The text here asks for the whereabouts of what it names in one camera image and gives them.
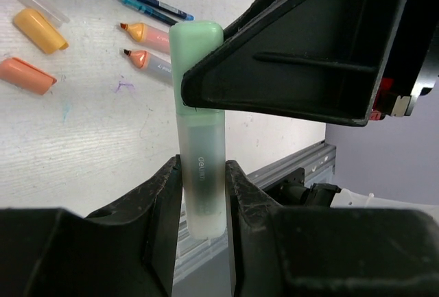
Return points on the orange highlighter cap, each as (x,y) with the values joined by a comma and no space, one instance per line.
(40,31)

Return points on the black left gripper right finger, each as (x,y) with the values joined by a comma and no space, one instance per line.
(324,251)

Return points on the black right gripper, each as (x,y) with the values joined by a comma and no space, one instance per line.
(412,68)

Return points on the orange capped marker pen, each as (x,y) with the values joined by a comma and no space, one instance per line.
(150,65)

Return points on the salmon orange marker cap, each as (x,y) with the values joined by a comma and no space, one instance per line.
(26,76)

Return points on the blue gel pen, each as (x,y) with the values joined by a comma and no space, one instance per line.
(167,8)
(148,11)

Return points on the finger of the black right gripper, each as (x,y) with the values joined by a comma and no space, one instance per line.
(319,60)

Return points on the green highlighter cap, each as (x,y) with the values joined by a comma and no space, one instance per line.
(201,133)

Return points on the orange pink highlighter pen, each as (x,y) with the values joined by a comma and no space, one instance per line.
(148,36)

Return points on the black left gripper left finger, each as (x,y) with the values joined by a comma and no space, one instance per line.
(126,248)

